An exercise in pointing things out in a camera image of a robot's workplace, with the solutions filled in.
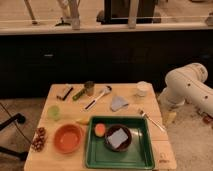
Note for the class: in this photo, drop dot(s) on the grey-blue towel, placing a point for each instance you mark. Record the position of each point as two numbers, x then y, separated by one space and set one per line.
117 103

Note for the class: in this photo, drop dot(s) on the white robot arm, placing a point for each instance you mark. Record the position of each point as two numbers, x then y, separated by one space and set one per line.
187 84

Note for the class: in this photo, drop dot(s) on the dark brown bowl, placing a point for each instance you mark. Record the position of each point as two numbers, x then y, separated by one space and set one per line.
124 146

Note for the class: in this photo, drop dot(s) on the red-orange bowl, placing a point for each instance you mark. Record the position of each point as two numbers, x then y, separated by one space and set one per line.
68 138

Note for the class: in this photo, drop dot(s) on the white-headed dish brush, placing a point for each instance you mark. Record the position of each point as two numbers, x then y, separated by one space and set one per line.
106 90

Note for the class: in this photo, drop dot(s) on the metal can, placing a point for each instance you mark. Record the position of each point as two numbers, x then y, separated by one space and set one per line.
89 88

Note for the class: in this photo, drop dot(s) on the white cup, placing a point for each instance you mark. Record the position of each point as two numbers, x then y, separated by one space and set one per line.
142 88

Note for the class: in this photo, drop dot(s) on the yellow banana piece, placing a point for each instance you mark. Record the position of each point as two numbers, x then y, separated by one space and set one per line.
83 121

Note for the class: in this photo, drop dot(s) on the orange round fruit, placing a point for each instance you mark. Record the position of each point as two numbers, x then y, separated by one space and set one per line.
100 130

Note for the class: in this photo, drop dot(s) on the silver fork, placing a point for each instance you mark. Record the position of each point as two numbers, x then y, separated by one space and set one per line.
144 115

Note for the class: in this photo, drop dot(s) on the blue sponge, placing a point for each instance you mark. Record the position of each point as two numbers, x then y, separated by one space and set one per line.
117 138

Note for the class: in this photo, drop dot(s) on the wooden table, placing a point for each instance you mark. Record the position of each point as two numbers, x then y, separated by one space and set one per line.
50 160

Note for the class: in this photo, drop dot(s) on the green plastic tray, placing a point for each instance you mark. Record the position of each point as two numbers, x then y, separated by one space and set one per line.
139 154

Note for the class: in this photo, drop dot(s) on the brown grape bunch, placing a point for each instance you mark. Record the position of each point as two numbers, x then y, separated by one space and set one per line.
39 141

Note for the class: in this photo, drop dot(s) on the black chair base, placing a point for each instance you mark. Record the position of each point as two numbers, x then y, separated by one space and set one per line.
8 137

